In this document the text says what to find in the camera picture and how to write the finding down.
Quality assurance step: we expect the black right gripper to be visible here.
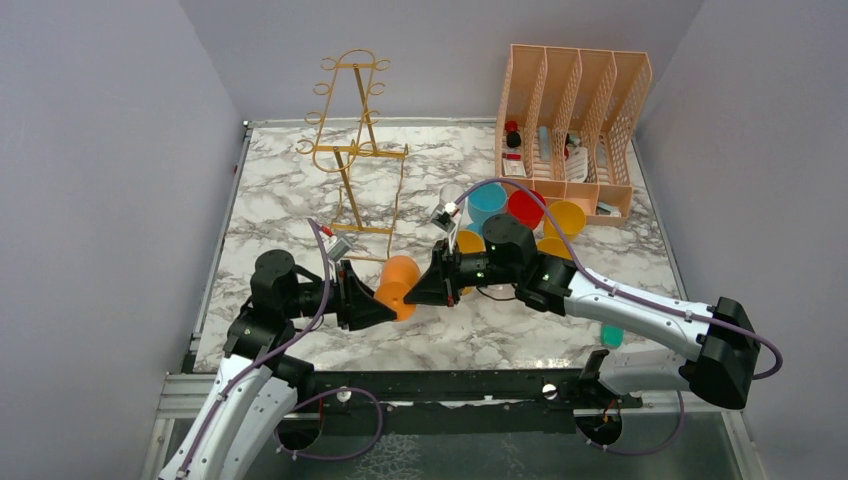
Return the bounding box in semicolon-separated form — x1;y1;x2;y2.
405;238;520;308

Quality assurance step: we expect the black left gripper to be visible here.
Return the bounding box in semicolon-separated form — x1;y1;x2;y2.
284;260;398;330

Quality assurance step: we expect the orange wine glass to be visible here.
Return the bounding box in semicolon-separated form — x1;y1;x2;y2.
375;255;421;322

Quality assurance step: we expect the yellow wine glass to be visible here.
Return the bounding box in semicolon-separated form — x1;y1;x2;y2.
457;229;486;254
537;237;572;260
543;200;587;241

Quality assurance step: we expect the clear wine glass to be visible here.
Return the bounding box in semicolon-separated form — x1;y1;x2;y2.
439;183;465;212

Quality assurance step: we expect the blue plastic wine glass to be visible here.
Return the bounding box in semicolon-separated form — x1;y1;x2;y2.
466;182;508;234

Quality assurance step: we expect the red plastic wine glass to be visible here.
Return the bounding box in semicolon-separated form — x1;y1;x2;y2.
506;190;547;230

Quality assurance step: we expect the yellow front wine glass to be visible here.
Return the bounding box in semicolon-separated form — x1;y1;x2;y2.
543;200;587;241

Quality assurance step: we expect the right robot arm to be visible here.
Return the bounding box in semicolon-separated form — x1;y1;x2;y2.
404;214;762;410

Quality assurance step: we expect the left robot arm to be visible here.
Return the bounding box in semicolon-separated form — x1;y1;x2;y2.
158;250;397;479

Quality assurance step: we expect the white red labelled box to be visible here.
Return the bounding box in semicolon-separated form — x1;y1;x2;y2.
502;152;527;178

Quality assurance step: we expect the red black small bottle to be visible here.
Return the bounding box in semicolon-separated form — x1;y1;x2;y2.
504;120;522;149

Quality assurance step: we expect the light blue tube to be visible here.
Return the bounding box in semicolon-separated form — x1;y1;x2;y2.
538;125;551;163

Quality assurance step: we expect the green small block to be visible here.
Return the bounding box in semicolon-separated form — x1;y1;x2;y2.
600;324;625;349

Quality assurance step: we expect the peach plastic file organizer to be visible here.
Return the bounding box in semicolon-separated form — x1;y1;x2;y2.
494;44;653;227

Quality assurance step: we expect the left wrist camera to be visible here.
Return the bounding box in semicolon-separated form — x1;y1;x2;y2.
320;225;352;263

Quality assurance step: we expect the black mounting rail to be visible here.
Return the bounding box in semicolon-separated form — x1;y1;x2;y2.
280;368;642;436

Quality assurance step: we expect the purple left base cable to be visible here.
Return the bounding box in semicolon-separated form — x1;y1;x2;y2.
272;388;384;464

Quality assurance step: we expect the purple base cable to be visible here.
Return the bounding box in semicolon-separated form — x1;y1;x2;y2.
272;388;384;464
573;390;685;461

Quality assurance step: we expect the gold wire glass rack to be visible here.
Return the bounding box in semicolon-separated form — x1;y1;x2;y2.
295;48;410;264

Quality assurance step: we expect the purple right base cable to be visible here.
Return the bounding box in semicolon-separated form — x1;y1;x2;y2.
573;390;685;461

